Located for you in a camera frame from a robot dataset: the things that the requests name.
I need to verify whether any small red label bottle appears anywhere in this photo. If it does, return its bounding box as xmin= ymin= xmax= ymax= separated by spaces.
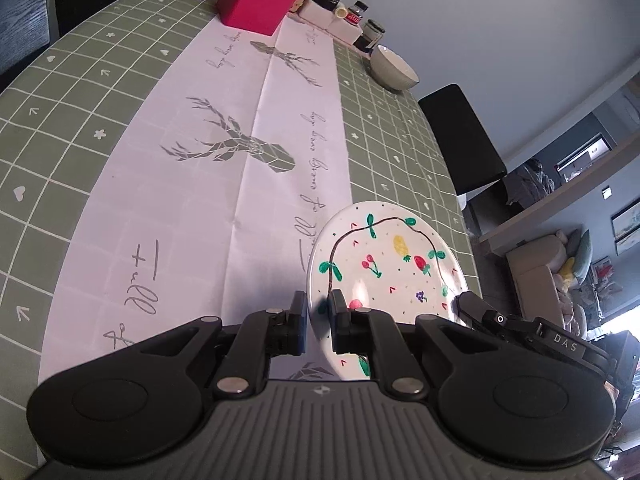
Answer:
xmin=345 ymin=0 xmax=369 ymax=27

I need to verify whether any painted white plate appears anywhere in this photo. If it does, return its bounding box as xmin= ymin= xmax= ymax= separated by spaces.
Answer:
xmin=305 ymin=201 xmax=471 ymax=381

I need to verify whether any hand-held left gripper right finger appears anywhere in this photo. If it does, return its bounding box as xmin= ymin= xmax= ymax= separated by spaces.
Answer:
xmin=327 ymin=289 xmax=503 ymax=397

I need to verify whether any cream ceramic bowl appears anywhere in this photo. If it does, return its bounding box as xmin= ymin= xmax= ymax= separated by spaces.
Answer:
xmin=370 ymin=45 xmax=420 ymax=92

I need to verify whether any white box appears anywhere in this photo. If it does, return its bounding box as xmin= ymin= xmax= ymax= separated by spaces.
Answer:
xmin=327 ymin=15 xmax=363 ymax=44
xmin=300 ymin=0 xmax=336 ymax=28

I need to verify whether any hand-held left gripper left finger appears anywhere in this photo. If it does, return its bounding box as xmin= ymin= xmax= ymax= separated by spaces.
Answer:
xmin=120 ymin=289 xmax=309 ymax=397

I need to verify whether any framed wall picture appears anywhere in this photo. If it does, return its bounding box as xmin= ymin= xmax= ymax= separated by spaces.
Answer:
xmin=611 ymin=207 xmax=640 ymax=256

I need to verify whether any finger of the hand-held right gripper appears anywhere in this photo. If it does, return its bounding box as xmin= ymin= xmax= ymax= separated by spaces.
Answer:
xmin=452 ymin=290 xmax=501 ymax=332

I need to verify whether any beige sofa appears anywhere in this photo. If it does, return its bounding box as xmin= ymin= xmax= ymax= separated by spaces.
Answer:
xmin=505 ymin=230 xmax=596 ymax=331

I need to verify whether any white deer print table runner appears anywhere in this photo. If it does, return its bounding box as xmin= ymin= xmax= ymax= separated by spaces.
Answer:
xmin=37 ymin=12 xmax=353 ymax=386

